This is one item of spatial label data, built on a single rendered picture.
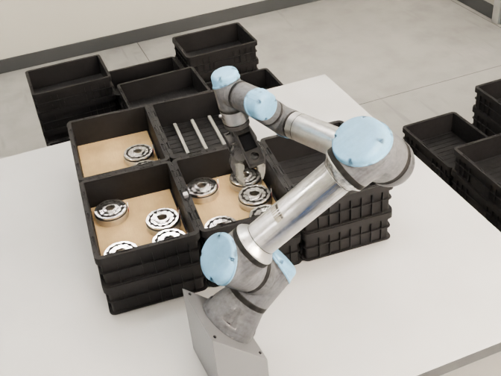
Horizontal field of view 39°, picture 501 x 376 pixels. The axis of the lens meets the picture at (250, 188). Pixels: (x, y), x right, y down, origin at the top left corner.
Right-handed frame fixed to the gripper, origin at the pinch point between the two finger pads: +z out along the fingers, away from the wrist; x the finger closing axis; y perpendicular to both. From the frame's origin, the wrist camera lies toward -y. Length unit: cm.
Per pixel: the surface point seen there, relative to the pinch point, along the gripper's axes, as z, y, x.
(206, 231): 4.7, -8.2, 17.9
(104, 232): 11, 16, 46
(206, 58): 48, 174, -23
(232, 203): 16.5, 13.9, 5.8
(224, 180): 16.7, 27.0, 4.4
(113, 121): 7, 70, 32
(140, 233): 12.5, 11.2, 35.8
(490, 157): 78, 56, -116
